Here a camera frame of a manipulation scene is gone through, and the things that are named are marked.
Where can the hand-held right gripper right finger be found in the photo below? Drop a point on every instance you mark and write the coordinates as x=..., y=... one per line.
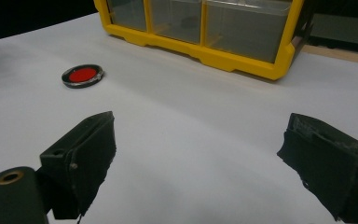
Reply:
x=329, y=161

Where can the set of clear drawers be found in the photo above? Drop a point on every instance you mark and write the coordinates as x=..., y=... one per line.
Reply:
x=242, y=31

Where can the red disc with black rim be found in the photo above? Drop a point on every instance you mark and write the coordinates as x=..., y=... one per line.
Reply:
x=82, y=74

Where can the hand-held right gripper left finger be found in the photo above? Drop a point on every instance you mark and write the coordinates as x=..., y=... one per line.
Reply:
x=84, y=155

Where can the white table sheet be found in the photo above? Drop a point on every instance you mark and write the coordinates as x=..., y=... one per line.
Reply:
x=199, y=124

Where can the yellow drawer cabinet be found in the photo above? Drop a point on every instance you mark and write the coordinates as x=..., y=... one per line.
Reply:
x=245, y=67

